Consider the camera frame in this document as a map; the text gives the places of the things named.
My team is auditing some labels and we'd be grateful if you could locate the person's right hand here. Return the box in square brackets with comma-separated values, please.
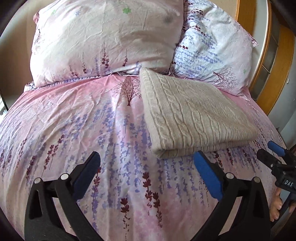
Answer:
[269, 187, 283, 222]

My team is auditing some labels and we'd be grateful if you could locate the white lavender print pillow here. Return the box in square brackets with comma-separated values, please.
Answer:
[171, 1, 258, 96]

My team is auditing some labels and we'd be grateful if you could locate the wooden curved headboard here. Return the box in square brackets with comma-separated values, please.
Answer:
[235, 1, 295, 114]

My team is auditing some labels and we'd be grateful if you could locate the beige cable knit sweater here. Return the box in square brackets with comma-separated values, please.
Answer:
[140, 68, 257, 159]

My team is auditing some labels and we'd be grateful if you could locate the large pink floral pillow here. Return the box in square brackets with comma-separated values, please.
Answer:
[30, 1, 184, 87]

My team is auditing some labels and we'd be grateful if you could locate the pink floral bed sheet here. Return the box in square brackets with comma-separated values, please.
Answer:
[0, 74, 287, 241]

